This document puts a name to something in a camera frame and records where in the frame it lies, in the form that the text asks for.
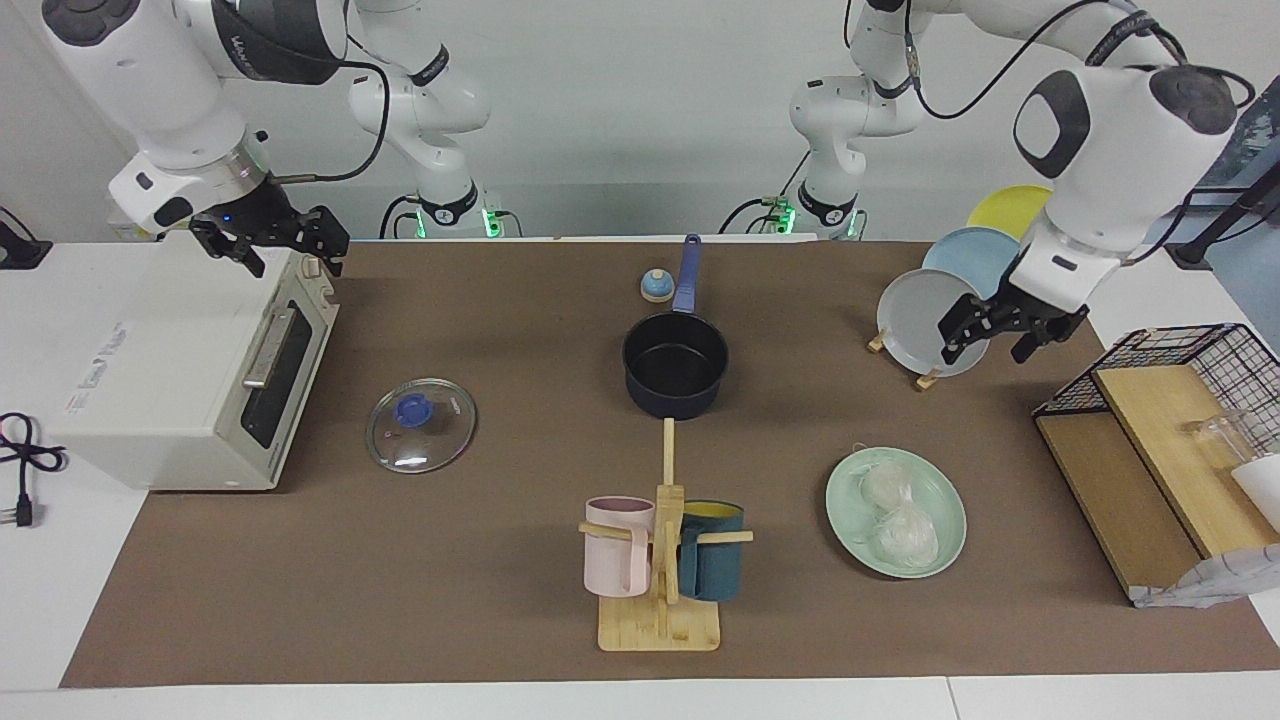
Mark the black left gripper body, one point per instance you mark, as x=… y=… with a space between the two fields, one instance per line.
x=1030 y=305

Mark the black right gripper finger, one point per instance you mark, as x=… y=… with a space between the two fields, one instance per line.
x=325 y=235
x=243 y=255

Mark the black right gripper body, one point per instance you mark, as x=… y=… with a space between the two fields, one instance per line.
x=240 y=210

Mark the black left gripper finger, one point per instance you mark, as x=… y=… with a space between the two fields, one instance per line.
x=958 y=325
x=1028 y=342

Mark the glass lid blue knob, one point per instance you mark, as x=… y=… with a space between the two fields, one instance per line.
x=420 y=440

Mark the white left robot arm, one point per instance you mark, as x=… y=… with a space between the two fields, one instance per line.
x=1120 y=140

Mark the grey plate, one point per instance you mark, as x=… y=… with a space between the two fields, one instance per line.
x=910 y=325

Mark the wooden plate rack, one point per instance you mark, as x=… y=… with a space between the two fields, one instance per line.
x=928 y=380

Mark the light blue plate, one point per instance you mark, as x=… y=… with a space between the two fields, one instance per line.
x=975 y=262

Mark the yellow plate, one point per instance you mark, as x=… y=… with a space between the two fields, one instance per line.
x=1005 y=208

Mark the green plate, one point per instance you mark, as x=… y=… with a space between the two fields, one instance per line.
x=850 y=520

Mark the white toaster oven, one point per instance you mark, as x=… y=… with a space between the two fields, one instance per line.
x=160 y=370

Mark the black table clamp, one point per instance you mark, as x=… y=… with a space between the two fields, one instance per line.
x=1215 y=225
x=20 y=250

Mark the clear glass cup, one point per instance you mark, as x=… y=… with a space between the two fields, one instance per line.
x=1225 y=435

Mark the white cup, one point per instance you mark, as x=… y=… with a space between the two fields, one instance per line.
x=1262 y=490

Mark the dark blue saucepan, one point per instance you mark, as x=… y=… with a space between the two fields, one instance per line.
x=675 y=400

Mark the grey patterned cloth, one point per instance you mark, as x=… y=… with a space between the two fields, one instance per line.
x=1210 y=585

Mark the dark teal mug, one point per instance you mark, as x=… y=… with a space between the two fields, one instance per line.
x=712 y=560

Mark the brown table mat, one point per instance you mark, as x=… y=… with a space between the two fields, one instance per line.
x=450 y=580

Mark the pink mug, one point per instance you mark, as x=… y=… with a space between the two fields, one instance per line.
x=612 y=555

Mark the wooden mug tree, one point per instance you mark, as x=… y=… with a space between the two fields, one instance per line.
x=660 y=625

